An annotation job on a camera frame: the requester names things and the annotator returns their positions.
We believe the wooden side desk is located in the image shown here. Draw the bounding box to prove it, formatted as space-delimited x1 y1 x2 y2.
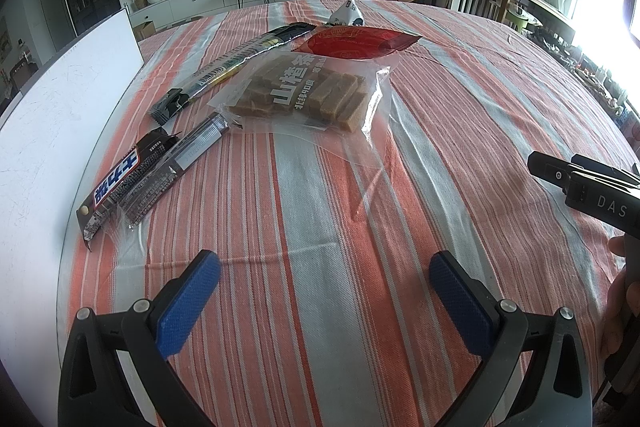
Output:
505 0 576 42

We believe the long black green packet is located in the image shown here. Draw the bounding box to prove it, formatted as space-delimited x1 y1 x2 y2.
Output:
150 22 313 125

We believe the white board panel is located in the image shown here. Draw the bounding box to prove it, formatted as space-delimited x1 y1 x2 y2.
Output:
0 8 145 388

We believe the person's right hand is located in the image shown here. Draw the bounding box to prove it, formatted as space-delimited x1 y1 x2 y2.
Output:
600 234 632 373

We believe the green white bucket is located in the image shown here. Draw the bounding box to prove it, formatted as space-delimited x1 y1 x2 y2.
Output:
507 7 531 32

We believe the white blue triangular snack packet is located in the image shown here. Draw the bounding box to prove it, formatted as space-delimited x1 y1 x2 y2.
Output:
327 0 366 26

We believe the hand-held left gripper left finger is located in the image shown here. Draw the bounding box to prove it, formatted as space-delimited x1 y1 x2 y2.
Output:
57 249 222 427

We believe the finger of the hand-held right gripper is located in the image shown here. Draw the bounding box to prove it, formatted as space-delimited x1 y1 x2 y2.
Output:
527 151 581 195
571 153 640 186

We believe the striped orange grey tablecloth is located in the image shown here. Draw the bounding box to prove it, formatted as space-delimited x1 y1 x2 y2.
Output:
55 0 640 427

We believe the black chocolate bar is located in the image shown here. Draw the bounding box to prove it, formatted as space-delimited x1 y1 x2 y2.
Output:
76 132 181 253

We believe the clear bag of brown strips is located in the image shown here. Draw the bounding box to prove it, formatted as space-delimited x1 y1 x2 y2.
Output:
207 44 396 158

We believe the silver clear-window snack packet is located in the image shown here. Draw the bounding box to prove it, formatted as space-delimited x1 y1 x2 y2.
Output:
117 112 231 228

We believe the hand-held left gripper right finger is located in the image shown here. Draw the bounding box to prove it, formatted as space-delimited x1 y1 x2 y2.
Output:
429 251 596 427

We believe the red snack packet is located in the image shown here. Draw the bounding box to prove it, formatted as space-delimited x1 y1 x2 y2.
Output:
305 26 423 60

